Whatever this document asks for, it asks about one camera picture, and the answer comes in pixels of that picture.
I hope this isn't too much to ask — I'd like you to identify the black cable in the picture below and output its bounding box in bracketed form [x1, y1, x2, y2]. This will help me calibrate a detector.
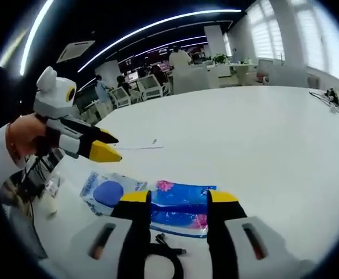
[147, 232, 187, 279]

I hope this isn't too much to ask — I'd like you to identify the white mesh office chair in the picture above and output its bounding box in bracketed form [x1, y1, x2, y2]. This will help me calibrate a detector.
[110, 87, 131, 110]
[139, 74, 163, 101]

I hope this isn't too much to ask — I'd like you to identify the wide window with white blinds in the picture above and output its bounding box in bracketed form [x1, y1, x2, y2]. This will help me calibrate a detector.
[291, 0, 339, 79]

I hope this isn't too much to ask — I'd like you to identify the pile of cables and parts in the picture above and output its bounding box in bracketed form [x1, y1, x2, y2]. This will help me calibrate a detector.
[308, 87, 339, 116]

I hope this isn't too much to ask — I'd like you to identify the low white counter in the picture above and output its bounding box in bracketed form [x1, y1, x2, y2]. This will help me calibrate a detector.
[205, 62, 259, 88]

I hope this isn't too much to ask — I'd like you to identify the clear packet with blue pad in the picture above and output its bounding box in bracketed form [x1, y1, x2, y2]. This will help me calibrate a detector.
[80, 171, 149, 217]

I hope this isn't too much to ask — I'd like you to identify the person's left hand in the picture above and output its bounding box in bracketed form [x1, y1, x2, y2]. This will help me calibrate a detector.
[8, 112, 54, 160]

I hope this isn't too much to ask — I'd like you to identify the long curved ceiling light strip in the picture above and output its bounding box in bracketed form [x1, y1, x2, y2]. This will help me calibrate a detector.
[78, 8, 243, 73]

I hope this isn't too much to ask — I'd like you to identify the ceiling air vent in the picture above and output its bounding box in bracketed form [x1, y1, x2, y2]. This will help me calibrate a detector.
[56, 40, 96, 63]

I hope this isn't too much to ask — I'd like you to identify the blue floral tissue packet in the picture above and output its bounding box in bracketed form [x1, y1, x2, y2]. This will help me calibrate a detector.
[149, 180, 218, 239]

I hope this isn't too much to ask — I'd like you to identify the grey office chair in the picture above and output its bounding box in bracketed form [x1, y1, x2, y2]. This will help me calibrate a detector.
[256, 58, 275, 85]

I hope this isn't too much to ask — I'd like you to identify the narrow window with white blinds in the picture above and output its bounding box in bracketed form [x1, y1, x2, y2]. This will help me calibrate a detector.
[244, 0, 286, 60]

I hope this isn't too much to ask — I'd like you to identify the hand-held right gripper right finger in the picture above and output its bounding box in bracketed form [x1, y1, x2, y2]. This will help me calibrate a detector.
[206, 190, 306, 279]

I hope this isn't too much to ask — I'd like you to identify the white tabletop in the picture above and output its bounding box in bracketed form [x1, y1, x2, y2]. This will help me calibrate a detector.
[31, 84, 339, 279]

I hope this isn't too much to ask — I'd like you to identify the straight ceiling light strip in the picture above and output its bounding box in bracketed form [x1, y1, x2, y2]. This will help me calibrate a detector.
[20, 0, 56, 76]

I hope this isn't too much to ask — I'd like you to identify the green potted plant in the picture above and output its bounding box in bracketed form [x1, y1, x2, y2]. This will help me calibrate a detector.
[211, 53, 228, 65]

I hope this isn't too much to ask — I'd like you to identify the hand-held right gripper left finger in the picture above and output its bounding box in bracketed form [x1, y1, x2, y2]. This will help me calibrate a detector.
[69, 190, 152, 279]

